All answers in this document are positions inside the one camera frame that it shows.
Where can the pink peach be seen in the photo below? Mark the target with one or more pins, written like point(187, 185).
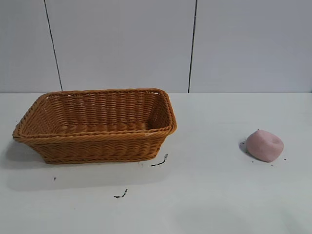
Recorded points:
point(264, 146)

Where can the brown woven wicker basket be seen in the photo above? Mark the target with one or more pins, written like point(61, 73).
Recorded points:
point(97, 146)

